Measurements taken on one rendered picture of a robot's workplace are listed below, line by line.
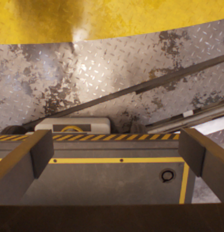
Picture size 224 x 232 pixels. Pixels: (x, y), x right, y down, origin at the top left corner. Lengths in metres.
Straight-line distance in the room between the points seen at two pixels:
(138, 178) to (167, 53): 0.48
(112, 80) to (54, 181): 0.42
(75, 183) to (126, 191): 0.13
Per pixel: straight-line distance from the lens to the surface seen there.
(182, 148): 0.17
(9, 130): 0.70
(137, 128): 0.61
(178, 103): 0.75
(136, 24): 0.71
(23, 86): 0.77
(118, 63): 0.68
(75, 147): 0.41
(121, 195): 0.48
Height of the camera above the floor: 0.68
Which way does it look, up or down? 74 degrees down
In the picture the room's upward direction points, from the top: 179 degrees clockwise
